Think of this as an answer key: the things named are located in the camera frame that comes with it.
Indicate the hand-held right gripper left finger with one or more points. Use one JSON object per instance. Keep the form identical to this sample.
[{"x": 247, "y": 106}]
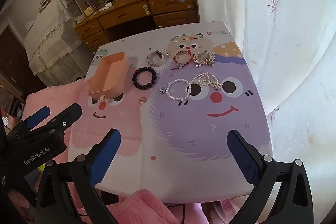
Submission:
[{"x": 105, "y": 158}]

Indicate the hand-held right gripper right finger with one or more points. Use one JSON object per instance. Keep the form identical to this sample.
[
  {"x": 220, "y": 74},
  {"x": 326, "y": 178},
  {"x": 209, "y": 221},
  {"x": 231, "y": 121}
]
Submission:
[{"x": 241, "y": 158}]

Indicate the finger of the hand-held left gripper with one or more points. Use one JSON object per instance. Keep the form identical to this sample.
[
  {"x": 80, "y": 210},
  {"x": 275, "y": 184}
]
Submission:
[
  {"x": 38, "y": 116},
  {"x": 67, "y": 116}
]

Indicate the pink plastic tray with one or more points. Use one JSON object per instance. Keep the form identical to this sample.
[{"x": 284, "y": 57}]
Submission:
[{"x": 109, "y": 77}]

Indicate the pink fluffy blanket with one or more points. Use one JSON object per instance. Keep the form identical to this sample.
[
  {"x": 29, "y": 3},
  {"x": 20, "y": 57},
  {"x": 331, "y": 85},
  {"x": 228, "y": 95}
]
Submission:
[{"x": 52, "y": 98}]

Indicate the brown wooden door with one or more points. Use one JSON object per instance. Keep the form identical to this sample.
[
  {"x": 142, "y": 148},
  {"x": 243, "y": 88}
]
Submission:
[{"x": 11, "y": 61}]

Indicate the cartoon printed tablecloth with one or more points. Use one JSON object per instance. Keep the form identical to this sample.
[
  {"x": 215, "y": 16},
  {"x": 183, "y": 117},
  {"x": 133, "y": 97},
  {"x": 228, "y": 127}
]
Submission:
[{"x": 183, "y": 134}]

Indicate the white lace bed cover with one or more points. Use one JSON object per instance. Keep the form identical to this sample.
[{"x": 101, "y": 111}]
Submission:
[{"x": 52, "y": 29}]

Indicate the silver bangle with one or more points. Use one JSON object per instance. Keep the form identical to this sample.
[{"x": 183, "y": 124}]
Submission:
[{"x": 155, "y": 60}]

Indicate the yellow container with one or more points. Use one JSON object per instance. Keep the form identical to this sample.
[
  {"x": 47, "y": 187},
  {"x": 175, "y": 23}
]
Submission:
[{"x": 88, "y": 11}]

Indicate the white leaf print curtain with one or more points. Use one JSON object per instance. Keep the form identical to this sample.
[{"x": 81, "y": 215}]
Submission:
[{"x": 288, "y": 43}]

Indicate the wooden desk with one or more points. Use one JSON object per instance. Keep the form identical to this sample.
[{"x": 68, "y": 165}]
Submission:
[{"x": 139, "y": 14}]

